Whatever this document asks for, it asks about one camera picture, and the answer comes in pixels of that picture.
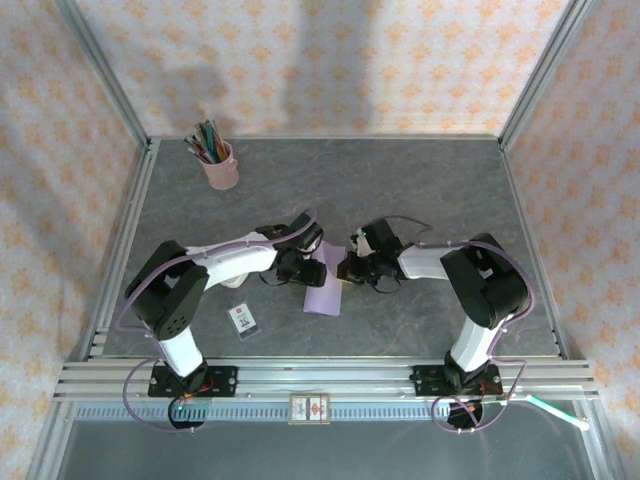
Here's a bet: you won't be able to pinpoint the purple paper sheet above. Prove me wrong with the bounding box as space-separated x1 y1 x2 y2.
303 239 347 318

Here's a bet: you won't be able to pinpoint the badge card in clear holder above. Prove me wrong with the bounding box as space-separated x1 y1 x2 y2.
227 302 263 343

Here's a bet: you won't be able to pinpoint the pink pen cup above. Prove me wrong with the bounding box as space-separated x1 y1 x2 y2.
201 139 240 191

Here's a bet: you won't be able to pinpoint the teal pen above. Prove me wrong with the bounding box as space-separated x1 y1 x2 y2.
208 118 224 164

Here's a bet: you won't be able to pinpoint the small box with red label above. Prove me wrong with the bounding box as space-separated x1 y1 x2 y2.
289 393 333 427

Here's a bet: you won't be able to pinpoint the red pen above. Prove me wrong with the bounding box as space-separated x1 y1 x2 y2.
185 134 210 162

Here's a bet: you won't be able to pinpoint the green and white swab stick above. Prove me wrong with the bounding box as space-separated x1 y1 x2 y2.
527 393 592 432

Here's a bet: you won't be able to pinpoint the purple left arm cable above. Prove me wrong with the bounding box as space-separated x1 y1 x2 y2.
115 209 319 434

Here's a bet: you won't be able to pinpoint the wide aluminium base rail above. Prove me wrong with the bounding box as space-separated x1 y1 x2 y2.
53 357 599 402

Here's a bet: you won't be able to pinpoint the aluminium table edge rail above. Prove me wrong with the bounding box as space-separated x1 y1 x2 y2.
82 139 162 361
499 139 569 361
149 133 502 143

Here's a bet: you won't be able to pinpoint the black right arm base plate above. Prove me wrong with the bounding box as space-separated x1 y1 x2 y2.
410 363 504 399

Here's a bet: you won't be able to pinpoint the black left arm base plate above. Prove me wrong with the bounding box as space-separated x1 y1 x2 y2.
148 365 239 399

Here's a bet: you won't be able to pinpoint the grey slotted cable duct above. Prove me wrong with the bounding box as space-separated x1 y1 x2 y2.
74 403 451 422

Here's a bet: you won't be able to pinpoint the red and black power wires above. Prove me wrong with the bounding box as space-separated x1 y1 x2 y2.
467 382 502 404
180 380 216 402

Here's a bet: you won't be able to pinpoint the aluminium frame post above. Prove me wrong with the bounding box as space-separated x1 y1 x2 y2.
53 0 152 150
498 0 599 150

